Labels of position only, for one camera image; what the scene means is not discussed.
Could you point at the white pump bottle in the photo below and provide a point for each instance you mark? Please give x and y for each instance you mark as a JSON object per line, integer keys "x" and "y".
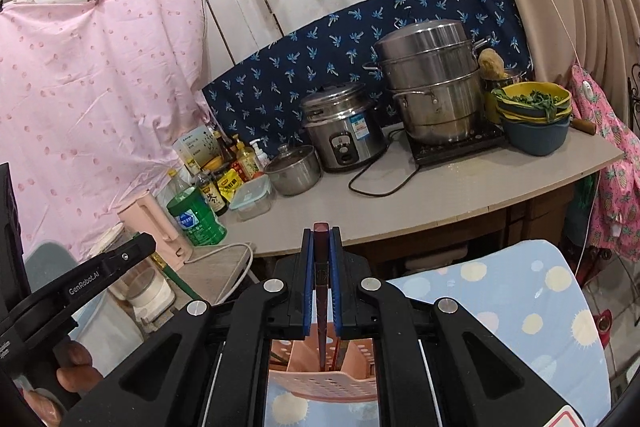
{"x": 258, "y": 159}

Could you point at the light blue printed tablecloth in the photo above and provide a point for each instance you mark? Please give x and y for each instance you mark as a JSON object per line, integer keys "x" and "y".
{"x": 500, "y": 307}

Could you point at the loofah sponge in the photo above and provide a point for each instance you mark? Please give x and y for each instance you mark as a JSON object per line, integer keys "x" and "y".
{"x": 492, "y": 63}

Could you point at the plastic food container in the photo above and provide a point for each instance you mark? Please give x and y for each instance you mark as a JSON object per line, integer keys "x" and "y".
{"x": 251, "y": 199}

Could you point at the white carton box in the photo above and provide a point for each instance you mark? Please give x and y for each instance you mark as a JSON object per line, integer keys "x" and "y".
{"x": 195, "y": 147}

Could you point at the grey kitchen counter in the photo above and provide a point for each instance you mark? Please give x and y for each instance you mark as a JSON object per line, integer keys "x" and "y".
{"x": 450, "y": 197}

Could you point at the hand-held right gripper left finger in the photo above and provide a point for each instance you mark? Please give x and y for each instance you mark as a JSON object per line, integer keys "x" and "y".
{"x": 306, "y": 287}

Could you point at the green plastic bottle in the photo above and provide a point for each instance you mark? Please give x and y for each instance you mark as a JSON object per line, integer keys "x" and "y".
{"x": 197, "y": 219}

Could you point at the navy printed cloth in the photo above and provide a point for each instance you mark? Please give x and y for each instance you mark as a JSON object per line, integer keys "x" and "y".
{"x": 300, "y": 62}

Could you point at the pink pineapple print garment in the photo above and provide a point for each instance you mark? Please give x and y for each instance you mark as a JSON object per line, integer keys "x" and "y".
{"x": 615, "y": 187}

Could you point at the yellow bowl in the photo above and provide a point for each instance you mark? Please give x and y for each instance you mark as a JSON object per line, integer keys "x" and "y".
{"x": 560, "y": 99}

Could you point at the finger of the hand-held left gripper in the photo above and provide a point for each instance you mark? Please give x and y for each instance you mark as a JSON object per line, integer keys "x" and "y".
{"x": 100, "y": 274}

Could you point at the clear plastic bottle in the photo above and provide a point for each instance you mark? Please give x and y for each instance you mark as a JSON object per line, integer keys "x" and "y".
{"x": 172, "y": 189}

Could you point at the small pot with glass lid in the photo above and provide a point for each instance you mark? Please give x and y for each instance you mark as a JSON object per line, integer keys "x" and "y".
{"x": 292, "y": 172}

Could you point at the black induction cooktop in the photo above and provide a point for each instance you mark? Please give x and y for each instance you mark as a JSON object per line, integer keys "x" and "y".
{"x": 460, "y": 147}

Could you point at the labelled soy sauce bottle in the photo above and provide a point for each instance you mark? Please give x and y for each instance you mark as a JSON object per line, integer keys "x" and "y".
{"x": 210, "y": 194}

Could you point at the stainless steel rice cooker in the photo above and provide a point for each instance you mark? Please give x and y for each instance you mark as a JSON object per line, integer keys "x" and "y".
{"x": 340, "y": 127}

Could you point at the green leafy vegetables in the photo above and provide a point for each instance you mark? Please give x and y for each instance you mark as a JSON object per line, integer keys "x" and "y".
{"x": 530, "y": 101}

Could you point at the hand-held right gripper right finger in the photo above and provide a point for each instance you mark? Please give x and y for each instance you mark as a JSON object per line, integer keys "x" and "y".
{"x": 336, "y": 287}

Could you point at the green chopstick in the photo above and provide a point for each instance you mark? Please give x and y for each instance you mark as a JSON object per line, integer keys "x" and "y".
{"x": 281, "y": 358}

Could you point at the yellow oil bottle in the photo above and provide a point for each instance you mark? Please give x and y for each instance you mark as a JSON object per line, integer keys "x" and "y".
{"x": 246, "y": 162}

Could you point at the white tub with grey lid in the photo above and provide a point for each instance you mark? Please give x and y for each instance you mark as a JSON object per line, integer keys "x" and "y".
{"x": 112, "y": 342}

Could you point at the dark sauce bottle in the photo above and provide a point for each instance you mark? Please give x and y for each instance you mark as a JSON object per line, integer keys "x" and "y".
{"x": 223, "y": 147}

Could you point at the pink electric kettle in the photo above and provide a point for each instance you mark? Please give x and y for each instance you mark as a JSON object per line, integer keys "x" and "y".
{"x": 155, "y": 227}

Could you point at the person's left hand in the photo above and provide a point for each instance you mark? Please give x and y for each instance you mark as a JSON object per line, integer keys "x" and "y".
{"x": 77, "y": 367}

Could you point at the red chopstick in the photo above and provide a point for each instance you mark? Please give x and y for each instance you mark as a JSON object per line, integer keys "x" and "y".
{"x": 340, "y": 354}

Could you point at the dark brown chopstick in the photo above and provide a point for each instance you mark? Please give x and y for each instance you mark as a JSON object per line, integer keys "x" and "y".
{"x": 322, "y": 277}

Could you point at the white small appliance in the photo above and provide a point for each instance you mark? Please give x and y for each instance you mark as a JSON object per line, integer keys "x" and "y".
{"x": 150, "y": 294}

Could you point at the pink printed cloth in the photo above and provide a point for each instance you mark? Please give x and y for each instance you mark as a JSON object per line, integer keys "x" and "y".
{"x": 90, "y": 97}

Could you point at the stainless steel steamer pot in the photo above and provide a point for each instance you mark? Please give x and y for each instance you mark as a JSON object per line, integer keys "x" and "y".
{"x": 430, "y": 82}

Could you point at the pink perforated chopstick holder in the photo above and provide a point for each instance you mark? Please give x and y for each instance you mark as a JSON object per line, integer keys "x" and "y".
{"x": 320, "y": 388}

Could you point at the blue bowl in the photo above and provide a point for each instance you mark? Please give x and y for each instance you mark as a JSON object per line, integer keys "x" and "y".
{"x": 537, "y": 137}

